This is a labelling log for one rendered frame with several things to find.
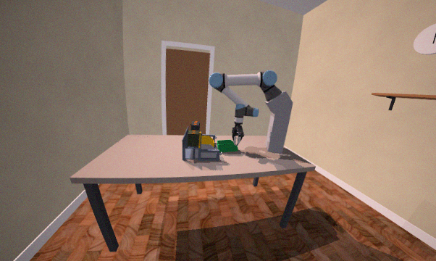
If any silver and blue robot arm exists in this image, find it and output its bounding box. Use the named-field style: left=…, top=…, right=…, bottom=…
left=209, top=70, right=282, bottom=123

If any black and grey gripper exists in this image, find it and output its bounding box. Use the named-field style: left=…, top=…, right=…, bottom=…
left=232, top=122, right=243, bottom=146

